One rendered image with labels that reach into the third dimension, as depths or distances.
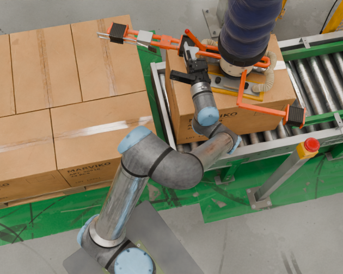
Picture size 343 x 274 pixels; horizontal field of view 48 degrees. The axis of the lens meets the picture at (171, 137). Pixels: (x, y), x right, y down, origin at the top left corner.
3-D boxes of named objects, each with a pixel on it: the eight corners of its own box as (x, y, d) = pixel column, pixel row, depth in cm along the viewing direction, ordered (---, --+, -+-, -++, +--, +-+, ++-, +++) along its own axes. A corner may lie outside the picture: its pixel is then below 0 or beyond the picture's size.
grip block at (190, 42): (197, 43, 194) (198, 36, 189) (193, 60, 190) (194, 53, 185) (181, 40, 195) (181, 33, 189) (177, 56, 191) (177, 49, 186)
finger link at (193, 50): (195, 40, 172) (200, 60, 171) (182, 42, 171) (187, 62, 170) (196, 37, 169) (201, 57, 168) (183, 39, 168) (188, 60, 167)
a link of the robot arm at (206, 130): (206, 142, 176) (210, 132, 165) (187, 127, 178) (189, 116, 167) (219, 128, 179) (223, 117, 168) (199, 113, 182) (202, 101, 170)
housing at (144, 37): (153, 37, 195) (153, 31, 191) (150, 48, 192) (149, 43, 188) (140, 35, 195) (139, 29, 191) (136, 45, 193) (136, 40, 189)
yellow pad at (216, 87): (264, 85, 198) (267, 80, 193) (262, 101, 194) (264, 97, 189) (199, 72, 200) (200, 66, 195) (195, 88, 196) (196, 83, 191)
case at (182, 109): (257, 73, 247) (275, 33, 210) (275, 129, 232) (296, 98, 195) (165, 86, 242) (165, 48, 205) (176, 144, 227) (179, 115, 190)
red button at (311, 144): (313, 138, 182) (317, 135, 178) (319, 152, 179) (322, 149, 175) (299, 141, 181) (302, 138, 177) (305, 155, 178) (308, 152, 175)
